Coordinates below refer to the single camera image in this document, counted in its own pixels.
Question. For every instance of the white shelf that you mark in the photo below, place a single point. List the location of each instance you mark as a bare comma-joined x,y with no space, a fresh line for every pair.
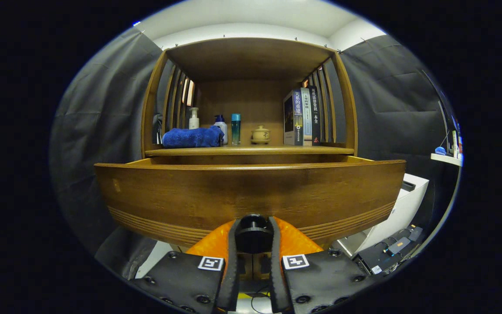
447,159

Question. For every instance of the white bottle with blue cap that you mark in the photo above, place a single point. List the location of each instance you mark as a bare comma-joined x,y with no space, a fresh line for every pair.
222,128

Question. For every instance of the wooden countertop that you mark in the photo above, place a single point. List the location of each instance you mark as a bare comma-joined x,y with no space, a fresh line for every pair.
255,150

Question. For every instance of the wooden cabinet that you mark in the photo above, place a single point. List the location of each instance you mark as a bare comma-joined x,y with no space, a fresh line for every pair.
251,56

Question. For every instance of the book with blue spine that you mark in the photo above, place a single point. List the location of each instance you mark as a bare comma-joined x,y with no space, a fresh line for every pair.
292,117

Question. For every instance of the blue towel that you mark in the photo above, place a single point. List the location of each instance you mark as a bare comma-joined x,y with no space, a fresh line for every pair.
192,137

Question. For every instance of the beige lidded teacup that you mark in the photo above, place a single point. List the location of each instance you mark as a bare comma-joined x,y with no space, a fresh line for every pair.
260,135

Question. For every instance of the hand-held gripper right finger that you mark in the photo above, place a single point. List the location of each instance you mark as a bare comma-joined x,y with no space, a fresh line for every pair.
325,279

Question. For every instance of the book with black spine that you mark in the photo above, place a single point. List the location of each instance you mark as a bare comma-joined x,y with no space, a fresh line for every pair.
315,113

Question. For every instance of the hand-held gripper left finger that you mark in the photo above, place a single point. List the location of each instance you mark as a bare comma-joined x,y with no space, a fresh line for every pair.
181,279

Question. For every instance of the small blue object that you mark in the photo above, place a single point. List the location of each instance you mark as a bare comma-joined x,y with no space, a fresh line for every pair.
440,151

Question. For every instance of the wooden drawer with black knob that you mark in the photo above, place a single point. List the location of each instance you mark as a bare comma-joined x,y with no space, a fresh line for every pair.
190,196

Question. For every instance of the white pump bottle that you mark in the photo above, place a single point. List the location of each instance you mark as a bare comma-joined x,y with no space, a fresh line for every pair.
194,120

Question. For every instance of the white box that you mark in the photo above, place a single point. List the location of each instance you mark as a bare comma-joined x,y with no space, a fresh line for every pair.
401,209

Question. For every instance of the book with white spine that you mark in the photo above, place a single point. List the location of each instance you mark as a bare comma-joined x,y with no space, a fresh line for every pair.
306,115

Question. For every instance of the clear blue bottle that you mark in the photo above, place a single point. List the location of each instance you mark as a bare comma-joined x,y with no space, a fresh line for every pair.
236,131

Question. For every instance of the black device box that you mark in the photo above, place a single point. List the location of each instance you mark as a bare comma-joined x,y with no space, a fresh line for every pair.
381,257

